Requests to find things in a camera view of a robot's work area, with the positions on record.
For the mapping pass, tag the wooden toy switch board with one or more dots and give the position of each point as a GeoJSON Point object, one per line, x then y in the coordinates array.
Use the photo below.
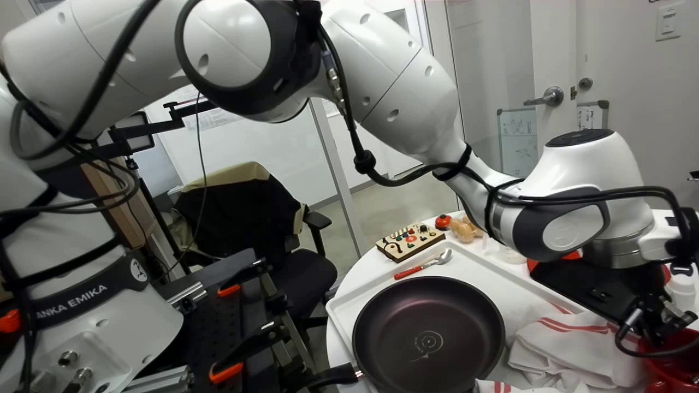
{"type": "Point", "coordinates": [411, 240]}

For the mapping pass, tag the tan jacket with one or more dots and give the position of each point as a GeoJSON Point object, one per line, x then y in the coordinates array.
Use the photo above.
{"type": "Point", "coordinates": [233, 173]}

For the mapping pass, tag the silver door lever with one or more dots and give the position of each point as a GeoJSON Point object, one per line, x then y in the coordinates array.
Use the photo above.
{"type": "Point", "coordinates": [551, 96]}

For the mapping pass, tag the white tray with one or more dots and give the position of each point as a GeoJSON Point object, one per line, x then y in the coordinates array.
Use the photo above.
{"type": "Point", "coordinates": [524, 291]}

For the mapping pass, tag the black perforated robot table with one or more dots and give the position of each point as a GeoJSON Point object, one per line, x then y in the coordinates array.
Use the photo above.
{"type": "Point", "coordinates": [242, 328]}

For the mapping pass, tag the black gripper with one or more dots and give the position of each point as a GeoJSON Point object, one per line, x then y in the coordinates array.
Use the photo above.
{"type": "Point", "coordinates": [657, 316]}

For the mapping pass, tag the white light switch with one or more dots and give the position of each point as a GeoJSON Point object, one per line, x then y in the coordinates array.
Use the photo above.
{"type": "Point", "coordinates": [668, 22]}

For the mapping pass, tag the black light panel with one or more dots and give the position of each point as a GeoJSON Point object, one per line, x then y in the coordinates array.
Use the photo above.
{"type": "Point", "coordinates": [135, 134]}

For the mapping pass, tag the red toy tomato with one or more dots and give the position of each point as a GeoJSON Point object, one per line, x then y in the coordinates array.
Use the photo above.
{"type": "Point", "coordinates": [445, 222]}

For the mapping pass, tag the silver deadbolt knob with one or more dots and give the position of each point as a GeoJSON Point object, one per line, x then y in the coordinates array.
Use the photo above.
{"type": "Point", "coordinates": [585, 85]}

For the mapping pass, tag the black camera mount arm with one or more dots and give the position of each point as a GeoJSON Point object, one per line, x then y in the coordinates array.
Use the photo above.
{"type": "Point", "coordinates": [187, 109]}

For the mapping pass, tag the small leaning whiteboard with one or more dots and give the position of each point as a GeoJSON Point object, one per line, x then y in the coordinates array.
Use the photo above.
{"type": "Point", "coordinates": [518, 143]}

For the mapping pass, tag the silver aluminium bar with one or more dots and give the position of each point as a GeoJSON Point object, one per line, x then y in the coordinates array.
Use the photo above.
{"type": "Point", "coordinates": [155, 380]}

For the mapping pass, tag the tan bread roll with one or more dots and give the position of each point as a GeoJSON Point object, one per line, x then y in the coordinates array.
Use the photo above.
{"type": "Point", "coordinates": [464, 232]}

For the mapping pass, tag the white leaning panel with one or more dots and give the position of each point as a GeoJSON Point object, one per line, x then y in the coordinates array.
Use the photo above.
{"type": "Point", "coordinates": [590, 117]}

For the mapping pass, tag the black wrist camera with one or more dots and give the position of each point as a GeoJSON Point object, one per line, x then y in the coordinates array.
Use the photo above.
{"type": "Point", "coordinates": [688, 232]}

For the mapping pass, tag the red cup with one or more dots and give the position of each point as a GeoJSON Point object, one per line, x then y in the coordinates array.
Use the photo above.
{"type": "Point", "coordinates": [674, 367]}

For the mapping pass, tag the white red-striped towel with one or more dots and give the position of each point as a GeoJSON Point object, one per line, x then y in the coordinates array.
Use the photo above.
{"type": "Point", "coordinates": [568, 346]}

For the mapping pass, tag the black frying pan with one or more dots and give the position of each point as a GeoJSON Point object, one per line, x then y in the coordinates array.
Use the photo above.
{"type": "Point", "coordinates": [428, 342]}

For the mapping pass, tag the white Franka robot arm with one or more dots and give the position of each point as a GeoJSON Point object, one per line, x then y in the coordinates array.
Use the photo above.
{"type": "Point", "coordinates": [408, 80]}

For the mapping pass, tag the black office chair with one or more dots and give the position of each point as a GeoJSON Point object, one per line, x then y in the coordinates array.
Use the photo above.
{"type": "Point", "coordinates": [242, 219]}

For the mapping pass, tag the wooden plank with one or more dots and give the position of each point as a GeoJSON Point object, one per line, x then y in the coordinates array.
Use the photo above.
{"type": "Point", "coordinates": [111, 208]}

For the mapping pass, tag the small white plastic cup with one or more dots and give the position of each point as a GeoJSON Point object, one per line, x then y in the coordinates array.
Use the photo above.
{"type": "Point", "coordinates": [684, 291]}

